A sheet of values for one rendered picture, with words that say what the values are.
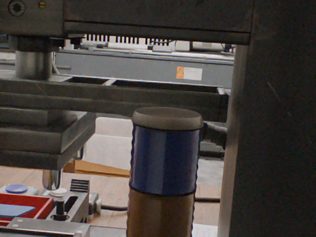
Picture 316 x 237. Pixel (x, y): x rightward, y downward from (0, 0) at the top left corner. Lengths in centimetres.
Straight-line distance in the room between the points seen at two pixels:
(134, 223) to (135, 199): 1
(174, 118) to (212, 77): 472
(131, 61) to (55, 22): 456
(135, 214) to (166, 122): 5
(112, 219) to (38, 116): 46
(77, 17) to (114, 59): 461
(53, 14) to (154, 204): 27
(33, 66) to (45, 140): 9
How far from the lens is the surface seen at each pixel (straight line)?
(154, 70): 502
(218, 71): 498
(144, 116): 26
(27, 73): 53
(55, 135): 47
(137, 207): 28
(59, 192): 95
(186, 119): 26
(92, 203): 92
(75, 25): 47
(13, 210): 80
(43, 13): 50
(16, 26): 51
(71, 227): 67
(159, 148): 26
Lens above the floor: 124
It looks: 11 degrees down
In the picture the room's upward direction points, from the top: 4 degrees clockwise
